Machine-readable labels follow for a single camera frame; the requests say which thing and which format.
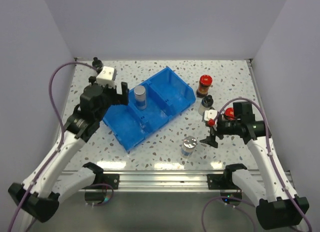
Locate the aluminium front rail frame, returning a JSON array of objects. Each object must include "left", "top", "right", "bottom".
[{"left": 57, "top": 169, "right": 296, "bottom": 193}]

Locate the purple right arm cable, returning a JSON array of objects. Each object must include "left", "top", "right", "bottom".
[{"left": 201, "top": 97, "right": 313, "bottom": 232}]

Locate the silver-lid shaker jar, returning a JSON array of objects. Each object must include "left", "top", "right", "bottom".
[{"left": 181, "top": 136, "right": 198, "bottom": 158}]

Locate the silver-lid blue-label spice jar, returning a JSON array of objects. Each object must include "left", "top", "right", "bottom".
[{"left": 133, "top": 85, "right": 147, "bottom": 110}]

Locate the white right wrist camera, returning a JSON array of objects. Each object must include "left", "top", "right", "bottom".
[{"left": 202, "top": 109, "right": 218, "bottom": 128}]

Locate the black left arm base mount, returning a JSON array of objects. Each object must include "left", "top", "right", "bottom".
[{"left": 100, "top": 173, "right": 120, "bottom": 190}]

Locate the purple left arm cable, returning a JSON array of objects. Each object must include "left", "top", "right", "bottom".
[{"left": 6, "top": 62, "right": 115, "bottom": 232}]

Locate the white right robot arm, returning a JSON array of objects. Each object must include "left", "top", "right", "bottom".
[{"left": 200, "top": 98, "right": 312, "bottom": 232}]

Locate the red-cap dark sauce jar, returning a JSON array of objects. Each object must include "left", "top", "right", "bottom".
[{"left": 196, "top": 74, "right": 213, "bottom": 98}]

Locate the blue three-compartment plastic bin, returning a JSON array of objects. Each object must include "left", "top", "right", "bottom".
[{"left": 102, "top": 67, "right": 196, "bottom": 151}]

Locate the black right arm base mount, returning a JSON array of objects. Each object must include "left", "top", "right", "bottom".
[{"left": 206, "top": 173, "right": 228, "bottom": 190}]

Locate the black-cap brown spice bottle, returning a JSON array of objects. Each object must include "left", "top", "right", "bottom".
[{"left": 91, "top": 57, "right": 104, "bottom": 71}]

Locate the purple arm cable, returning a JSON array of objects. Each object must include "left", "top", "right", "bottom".
[
  {"left": 201, "top": 97, "right": 313, "bottom": 232},
  {"left": 6, "top": 62, "right": 115, "bottom": 232}
]

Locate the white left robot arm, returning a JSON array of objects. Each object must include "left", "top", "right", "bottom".
[{"left": 8, "top": 82, "right": 129, "bottom": 223}]

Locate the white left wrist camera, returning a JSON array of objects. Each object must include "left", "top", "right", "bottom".
[{"left": 96, "top": 66, "right": 117, "bottom": 88}]

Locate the black-cap white spice bottle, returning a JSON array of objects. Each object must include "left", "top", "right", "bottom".
[{"left": 198, "top": 94, "right": 214, "bottom": 116}]

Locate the red-cap brown sauce jar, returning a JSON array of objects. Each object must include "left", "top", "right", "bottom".
[{"left": 223, "top": 107, "right": 236, "bottom": 120}]

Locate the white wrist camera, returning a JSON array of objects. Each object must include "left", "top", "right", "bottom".
[
  {"left": 96, "top": 66, "right": 117, "bottom": 88},
  {"left": 202, "top": 109, "right": 218, "bottom": 128}
]

